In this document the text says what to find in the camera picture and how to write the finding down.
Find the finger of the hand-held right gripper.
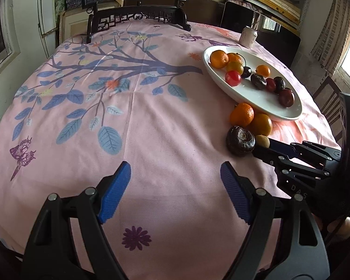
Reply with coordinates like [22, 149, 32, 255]
[268, 138, 342, 164]
[252, 146, 331, 182]

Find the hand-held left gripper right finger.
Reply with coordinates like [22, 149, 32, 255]
[220, 161, 330, 280]

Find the person's right hand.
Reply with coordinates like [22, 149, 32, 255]
[337, 218, 350, 240]

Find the small mandarin orange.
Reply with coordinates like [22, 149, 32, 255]
[229, 103, 255, 126]

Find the brown slatted wooden chair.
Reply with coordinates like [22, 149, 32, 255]
[312, 76, 348, 142]

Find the black glossy screen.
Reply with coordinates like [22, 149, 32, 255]
[220, 0, 301, 66]

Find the white oval plate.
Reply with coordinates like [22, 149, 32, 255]
[203, 46, 303, 121]

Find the white door panel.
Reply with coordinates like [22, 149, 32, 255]
[36, 0, 61, 37]

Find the pale drink can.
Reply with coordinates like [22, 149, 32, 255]
[240, 26, 258, 48]

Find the beige checked curtain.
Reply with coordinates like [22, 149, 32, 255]
[309, 0, 350, 71]

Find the yellow orange citrus fruit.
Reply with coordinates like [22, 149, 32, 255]
[249, 113, 273, 137]

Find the greenish yellow citrus fruit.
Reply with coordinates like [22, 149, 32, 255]
[226, 61, 245, 74]

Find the dark carved wooden chair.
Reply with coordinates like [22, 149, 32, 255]
[87, 6, 183, 44]

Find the pale framed panel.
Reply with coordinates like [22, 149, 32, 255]
[58, 9, 91, 47]

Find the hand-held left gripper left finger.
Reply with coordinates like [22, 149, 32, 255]
[23, 161, 132, 280]

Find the dark red tomato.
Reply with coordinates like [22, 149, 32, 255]
[278, 88, 295, 107]

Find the pink printed tablecloth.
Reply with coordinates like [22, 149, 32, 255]
[0, 20, 343, 280]

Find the white framed window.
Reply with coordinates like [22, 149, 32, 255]
[0, 0, 21, 78]

